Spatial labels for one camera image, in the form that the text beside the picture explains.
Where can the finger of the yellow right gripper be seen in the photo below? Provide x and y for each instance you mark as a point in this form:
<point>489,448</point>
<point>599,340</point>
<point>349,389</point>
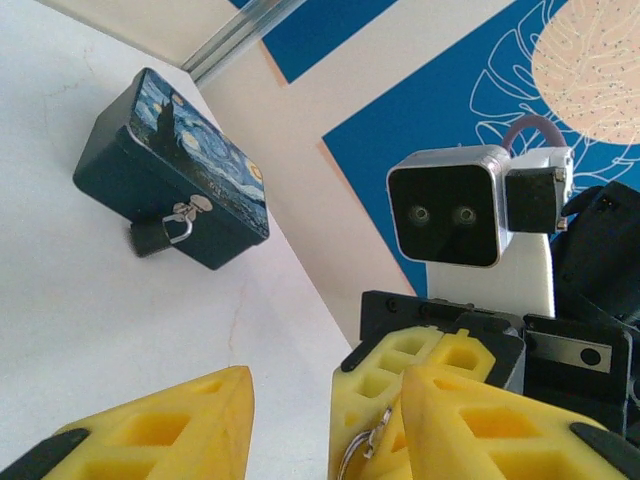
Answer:
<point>462,357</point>
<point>357,400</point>

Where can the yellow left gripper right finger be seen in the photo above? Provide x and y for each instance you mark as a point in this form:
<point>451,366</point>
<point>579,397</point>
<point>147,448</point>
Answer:
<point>505,440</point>

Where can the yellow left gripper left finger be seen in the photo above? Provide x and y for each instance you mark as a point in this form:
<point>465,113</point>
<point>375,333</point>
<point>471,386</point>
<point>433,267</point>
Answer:
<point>165,430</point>

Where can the dark padlock with silver shackle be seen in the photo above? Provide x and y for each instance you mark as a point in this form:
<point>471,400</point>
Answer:
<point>147,240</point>

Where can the blue patterned card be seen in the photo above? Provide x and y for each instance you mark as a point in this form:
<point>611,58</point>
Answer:
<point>165,170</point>

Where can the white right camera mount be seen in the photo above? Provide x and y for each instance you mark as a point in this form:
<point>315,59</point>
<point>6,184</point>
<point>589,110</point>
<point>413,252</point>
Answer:
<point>500,290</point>

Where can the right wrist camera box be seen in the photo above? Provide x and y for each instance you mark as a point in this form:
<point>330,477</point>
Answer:
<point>445,215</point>

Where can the aluminium frame post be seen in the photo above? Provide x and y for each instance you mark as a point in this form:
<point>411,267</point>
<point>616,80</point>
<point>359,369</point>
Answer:
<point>235,40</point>

